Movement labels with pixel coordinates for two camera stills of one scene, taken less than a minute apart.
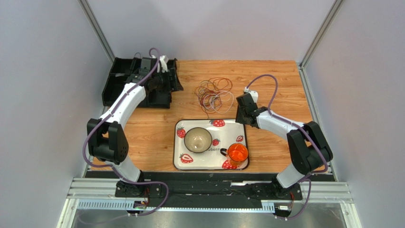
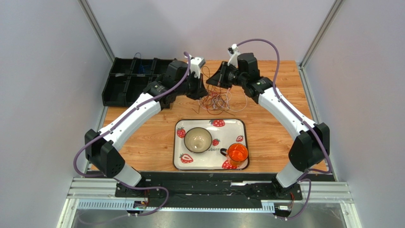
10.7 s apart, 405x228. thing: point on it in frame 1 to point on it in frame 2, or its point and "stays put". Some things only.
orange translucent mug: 236,154 stays put
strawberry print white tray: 224,133 stays put
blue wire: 136,53 stays put
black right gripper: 244,105 to 223,76
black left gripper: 168,81 to 200,90
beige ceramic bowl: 197,140 stays put
